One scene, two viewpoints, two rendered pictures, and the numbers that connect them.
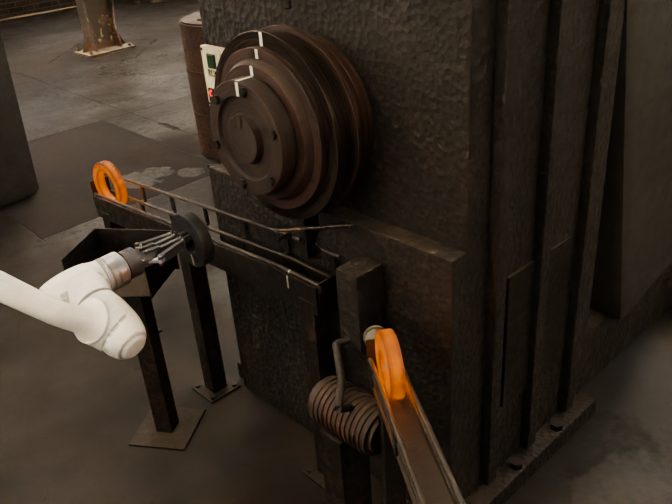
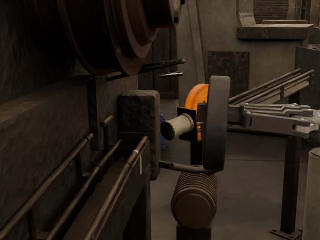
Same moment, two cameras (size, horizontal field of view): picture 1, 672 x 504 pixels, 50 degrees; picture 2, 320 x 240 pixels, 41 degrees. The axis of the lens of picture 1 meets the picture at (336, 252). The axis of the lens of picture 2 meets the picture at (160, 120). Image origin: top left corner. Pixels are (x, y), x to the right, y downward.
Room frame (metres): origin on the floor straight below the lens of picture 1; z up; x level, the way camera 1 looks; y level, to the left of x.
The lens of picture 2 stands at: (2.20, 0.84, 1.01)
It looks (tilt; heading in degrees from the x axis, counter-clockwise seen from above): 14 degrees down; 231
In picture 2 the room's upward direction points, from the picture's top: 1 degrees counter-clockwise
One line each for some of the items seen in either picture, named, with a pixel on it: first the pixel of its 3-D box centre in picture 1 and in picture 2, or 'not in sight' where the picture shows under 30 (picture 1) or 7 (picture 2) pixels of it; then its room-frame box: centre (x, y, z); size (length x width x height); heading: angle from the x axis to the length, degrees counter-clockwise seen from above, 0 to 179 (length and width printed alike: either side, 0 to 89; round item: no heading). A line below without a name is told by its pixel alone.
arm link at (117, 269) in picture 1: (113, 271); not in sight; (1.55, 0.55, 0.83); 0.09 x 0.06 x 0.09; 42
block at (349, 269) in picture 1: (362, 305); (139, 135); (1.54, -0.06, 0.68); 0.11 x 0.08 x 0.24; 132
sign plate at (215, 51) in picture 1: (233, 81); not in sight; (2.03, 0.25, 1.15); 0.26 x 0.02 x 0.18; 42
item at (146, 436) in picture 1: (141, 342); not in sight; (1.92, 0.65, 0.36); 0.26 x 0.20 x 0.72; 77
